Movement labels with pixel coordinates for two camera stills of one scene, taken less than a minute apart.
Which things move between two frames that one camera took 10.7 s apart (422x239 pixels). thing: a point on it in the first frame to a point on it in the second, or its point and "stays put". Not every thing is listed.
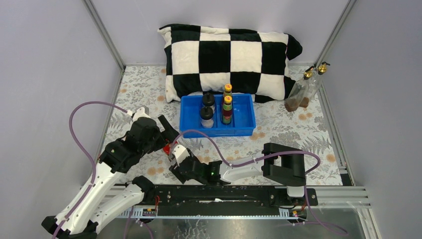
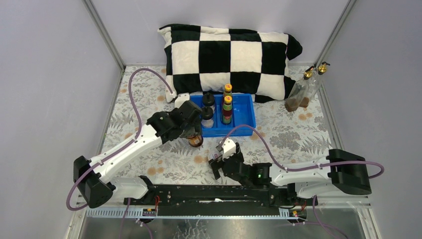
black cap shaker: [208, 100] stays put
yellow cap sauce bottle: [227, 110] stays put
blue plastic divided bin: [243, 116] stays put
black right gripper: [174, 170] to [216, 164]
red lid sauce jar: [166, 149] to [195, 141]
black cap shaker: [207, 117] stays put
